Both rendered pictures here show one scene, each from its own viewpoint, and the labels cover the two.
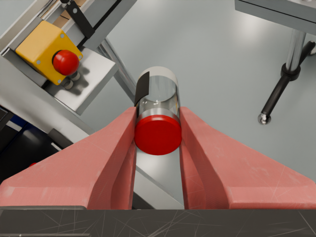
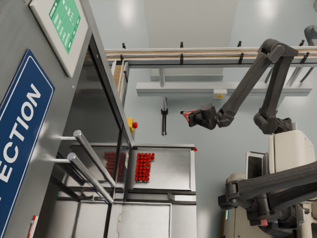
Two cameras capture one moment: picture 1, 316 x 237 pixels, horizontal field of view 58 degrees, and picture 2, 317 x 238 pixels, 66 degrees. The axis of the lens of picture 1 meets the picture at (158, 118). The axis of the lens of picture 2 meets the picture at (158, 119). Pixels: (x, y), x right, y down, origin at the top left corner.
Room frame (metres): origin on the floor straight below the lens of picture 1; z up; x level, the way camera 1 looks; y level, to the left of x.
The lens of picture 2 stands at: (-0.18, 0.71, 2.33)
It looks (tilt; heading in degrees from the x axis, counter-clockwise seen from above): 57 degrees down; 301
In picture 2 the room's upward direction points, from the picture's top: 6 degrees counter-clockwise
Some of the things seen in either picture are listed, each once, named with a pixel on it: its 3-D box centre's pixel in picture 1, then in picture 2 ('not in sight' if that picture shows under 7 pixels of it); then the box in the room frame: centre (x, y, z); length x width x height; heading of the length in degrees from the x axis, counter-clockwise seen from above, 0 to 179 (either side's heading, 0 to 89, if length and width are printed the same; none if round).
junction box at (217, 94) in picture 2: not in sight; (219, 94); (0.01, -0.77, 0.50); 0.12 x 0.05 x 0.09; 23
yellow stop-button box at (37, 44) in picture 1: (48, 51); (127, 125); (0.41, 0.09, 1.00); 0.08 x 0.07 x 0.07; 23
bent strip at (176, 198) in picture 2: not in sight; (179, 196); (-0.06, 0.35, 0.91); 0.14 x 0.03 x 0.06; 23
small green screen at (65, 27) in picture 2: not in sight; (65, 18); (0.28, 0.32, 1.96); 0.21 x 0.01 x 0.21; 113
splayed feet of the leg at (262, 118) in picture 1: (289, 76); (164, 113); (0.52, -0.62, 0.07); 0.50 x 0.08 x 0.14; 113
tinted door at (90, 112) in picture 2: not in sight; (100, 131); (0.27, 0.40, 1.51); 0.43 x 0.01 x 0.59; 113
